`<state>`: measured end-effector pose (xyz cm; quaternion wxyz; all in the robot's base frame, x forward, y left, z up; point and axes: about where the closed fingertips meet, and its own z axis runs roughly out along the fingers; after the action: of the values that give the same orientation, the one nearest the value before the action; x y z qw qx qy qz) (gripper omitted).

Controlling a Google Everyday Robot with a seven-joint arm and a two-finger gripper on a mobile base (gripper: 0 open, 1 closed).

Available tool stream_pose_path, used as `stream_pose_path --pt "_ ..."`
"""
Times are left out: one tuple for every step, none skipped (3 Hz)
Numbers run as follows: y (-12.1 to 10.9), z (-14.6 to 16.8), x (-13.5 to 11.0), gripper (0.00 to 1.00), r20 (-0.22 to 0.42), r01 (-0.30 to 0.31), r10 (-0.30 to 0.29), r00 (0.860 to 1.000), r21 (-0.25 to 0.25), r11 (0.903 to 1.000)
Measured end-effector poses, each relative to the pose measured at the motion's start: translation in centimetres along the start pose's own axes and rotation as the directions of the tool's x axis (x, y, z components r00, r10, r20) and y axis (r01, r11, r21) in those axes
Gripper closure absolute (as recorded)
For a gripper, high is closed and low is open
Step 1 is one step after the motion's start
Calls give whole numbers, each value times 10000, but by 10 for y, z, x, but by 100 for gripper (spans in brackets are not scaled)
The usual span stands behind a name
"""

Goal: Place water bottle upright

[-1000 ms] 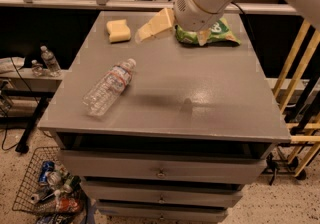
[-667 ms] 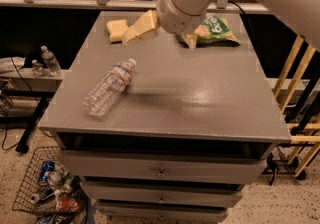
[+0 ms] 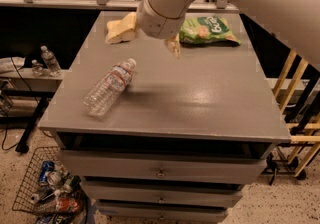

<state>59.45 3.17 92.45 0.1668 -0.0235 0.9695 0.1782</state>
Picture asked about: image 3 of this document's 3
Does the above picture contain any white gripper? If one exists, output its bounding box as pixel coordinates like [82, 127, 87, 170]
[115, 0, 185, 59]

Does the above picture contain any grey drawer cabinet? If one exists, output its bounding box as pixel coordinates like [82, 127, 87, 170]
[40, 12, 289, 224]

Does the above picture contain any clear plastic water bottle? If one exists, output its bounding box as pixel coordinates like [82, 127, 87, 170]
[83, 58, 136, 118]

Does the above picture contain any green snack bag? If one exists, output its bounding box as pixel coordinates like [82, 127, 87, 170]
[179, 16, 241, 45]

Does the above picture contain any tall background water bottle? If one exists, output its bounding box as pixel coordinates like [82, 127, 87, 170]
[41, 46, 61, 77]

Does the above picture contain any red labelled bottle in basket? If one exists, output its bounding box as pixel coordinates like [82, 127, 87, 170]
[33, 196, 84, 215]

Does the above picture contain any black cable on floor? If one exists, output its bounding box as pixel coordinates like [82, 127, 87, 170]
[0, 56, 41, 152]

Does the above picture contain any small background water bottle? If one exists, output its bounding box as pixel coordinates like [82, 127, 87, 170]
[32, 60, 44, 77]

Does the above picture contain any wire basket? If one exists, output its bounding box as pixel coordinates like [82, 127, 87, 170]
[12, 147, 85, 215]

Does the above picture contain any blue soda can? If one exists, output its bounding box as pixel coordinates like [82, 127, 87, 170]
[38, 161, 55, 185]

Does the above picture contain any yellow sponge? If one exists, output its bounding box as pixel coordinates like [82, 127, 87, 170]
[105, 20, 136, 44]

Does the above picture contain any grey side desk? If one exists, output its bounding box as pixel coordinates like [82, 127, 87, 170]
[0, 68, 66, 154]

